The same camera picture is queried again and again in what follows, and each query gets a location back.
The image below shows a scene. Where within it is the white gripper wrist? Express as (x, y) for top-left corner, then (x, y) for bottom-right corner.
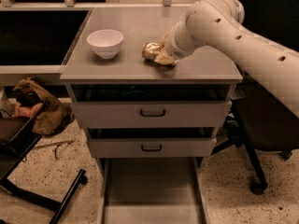
(154, 23), (195, 66)

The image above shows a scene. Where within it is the crushed orange metallic can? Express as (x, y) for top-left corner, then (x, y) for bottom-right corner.
(142, 42), (163, 61)

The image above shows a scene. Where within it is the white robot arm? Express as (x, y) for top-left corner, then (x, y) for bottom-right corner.
(155, 0), (299, 117)

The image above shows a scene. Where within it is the grey drawer cabinet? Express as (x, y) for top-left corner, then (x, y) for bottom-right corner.
(59, 7), (244, 224)

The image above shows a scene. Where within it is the top grey drawer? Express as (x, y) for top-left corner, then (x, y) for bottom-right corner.
(67, 85), (232, 129)

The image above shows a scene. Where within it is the middle grey drawer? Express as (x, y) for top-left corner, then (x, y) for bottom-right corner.
(85, 128), (216, 158)

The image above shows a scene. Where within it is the bottom grey open drawer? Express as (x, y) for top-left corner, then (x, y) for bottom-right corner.
(97, 158), (209, 224)

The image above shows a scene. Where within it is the white ceramic bowl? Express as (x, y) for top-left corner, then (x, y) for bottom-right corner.
(87, 29), (123, 59)

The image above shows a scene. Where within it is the black office chair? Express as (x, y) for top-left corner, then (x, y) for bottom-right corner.
(214, 0), (299, 194)

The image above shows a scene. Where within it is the brown crumpled bag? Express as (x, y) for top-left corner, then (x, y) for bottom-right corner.
(13, 78), (70, 135)

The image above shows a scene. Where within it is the thin stick on floor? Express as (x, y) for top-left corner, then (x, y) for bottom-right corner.
(33, 140), (74, 149)

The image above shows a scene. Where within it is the black metal stand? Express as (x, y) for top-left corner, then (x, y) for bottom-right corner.
(0, 117), (87, 224)

